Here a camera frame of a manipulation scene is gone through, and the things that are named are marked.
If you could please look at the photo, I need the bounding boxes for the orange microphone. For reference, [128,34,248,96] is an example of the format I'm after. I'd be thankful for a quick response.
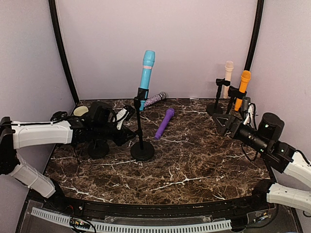
[234,70,251,111]

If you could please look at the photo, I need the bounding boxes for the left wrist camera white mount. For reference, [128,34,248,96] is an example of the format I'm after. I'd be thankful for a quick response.
[113,105,135,130]

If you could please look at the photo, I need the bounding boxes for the white paper cup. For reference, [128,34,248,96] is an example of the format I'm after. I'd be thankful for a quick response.
[73,106,88,117]

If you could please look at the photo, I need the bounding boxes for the light blue microphone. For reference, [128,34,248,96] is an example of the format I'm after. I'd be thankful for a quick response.
[138,50,156,111]

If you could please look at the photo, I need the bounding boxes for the black corner frame post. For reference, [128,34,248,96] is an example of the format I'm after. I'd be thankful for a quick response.
[244,0,264,71]
[48,0,80,104]

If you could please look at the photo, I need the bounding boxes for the black stand holding purple microphone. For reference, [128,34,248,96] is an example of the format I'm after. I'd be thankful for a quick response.
[87,140,110,159]

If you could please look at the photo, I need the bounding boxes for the black front table rail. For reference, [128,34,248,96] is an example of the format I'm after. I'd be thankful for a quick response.
[43,196,276,219]

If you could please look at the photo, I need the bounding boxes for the black stand holding orange microphone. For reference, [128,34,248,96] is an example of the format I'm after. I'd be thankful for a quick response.
[226,86,247,115]

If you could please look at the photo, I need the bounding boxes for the black stand holding white microphone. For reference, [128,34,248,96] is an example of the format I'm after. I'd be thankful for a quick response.
[206,78,230,116]

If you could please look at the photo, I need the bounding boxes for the purple microphone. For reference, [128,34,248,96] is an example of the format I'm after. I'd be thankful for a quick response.
[154,108,174,140]

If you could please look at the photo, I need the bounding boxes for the rhinestone silver-head microphone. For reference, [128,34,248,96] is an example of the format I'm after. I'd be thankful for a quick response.
[144,92,167,108]

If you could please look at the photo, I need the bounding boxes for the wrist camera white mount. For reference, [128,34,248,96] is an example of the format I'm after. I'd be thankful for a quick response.
[240,97,256,125]
[113,105,135,130]

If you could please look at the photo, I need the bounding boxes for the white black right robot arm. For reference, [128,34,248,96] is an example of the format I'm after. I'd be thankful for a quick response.
[212,113,311,213]

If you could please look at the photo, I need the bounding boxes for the black stand holding blue microphone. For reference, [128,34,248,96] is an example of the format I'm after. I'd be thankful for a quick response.
[130,88,155,161]

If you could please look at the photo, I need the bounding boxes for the black right corner frame post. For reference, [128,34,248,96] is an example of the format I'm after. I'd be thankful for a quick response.
[244,0,264,71]

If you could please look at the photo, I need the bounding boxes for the white slotted cable duct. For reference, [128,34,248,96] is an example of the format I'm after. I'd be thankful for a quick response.
[31,207,232,233]

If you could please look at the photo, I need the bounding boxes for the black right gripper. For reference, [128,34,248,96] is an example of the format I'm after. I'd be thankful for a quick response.
[213,113,269,155]

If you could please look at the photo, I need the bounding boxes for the black left corner frame post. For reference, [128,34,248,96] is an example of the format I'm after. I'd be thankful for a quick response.
[48,0,80,104]

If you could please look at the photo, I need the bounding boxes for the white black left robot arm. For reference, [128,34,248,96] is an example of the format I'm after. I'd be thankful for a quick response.
[0,101,136,212]

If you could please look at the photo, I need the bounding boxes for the black tripod shock-mount stand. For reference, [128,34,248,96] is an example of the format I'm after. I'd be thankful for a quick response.
[50,111,80,164]

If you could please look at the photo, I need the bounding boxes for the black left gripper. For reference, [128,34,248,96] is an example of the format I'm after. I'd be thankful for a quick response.
[93,123,137,147]

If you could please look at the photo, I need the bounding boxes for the cream white microphone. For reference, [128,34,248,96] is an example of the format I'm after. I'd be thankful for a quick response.
[223,61,234,99]

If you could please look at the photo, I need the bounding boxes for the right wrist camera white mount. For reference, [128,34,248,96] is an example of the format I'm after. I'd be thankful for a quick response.
[240,97,256,125]

